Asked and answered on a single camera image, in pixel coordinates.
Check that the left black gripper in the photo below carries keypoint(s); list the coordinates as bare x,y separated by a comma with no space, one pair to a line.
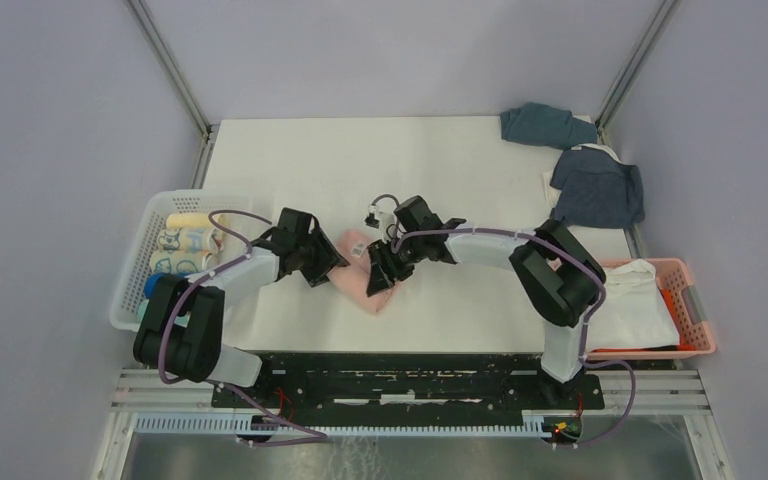
327,258

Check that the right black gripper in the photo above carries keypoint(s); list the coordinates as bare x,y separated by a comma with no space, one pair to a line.
382,275

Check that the pink towel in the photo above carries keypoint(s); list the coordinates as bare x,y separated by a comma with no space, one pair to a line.
352,280

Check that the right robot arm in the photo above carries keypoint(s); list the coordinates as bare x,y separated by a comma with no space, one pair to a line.
562,280

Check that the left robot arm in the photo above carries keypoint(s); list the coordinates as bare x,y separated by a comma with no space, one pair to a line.
181,331

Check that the white plastic basket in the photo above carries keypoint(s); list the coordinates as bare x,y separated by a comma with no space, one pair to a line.
129,292

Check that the patterned rolled towel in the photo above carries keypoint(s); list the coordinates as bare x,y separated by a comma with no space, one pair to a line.
189,239
181,262

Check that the blue rolled towel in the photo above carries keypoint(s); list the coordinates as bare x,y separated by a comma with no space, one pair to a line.
151,283

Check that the teal blue towel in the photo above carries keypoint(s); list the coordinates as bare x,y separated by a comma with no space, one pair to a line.
536,124

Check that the dark blue towel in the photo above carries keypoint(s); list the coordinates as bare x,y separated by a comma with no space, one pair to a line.
596,189

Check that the white towel in basket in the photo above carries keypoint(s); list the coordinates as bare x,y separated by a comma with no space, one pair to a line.
633,315

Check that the pink plastic basket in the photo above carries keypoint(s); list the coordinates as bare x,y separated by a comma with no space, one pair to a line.
674,275

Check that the orange item in basket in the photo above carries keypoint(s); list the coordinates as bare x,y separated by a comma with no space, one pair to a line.
684,344

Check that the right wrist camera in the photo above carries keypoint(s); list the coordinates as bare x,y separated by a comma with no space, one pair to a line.
379,219

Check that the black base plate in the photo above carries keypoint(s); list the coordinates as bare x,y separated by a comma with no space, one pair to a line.
391,390

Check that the white cable duct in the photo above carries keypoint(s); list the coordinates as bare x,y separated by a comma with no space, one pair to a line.
241,424

